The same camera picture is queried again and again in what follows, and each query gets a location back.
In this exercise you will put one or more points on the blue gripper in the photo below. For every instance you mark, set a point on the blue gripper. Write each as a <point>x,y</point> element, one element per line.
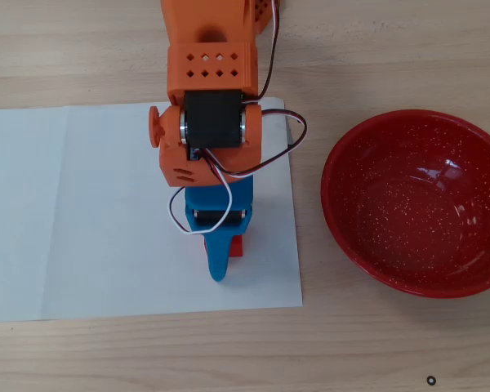
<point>212,241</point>

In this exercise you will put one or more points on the red cube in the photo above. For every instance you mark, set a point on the red cube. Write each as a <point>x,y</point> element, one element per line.
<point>237,246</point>

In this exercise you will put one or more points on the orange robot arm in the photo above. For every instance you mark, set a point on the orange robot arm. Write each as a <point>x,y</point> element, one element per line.
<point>208,61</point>

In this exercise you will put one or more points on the red speckled enamel bowl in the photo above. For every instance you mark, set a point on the red speckled enamel bowl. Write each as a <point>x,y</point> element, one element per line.
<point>412,204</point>

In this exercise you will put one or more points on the white paper sheet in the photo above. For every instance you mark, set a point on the white paper sheet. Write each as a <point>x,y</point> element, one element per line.
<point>85,204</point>

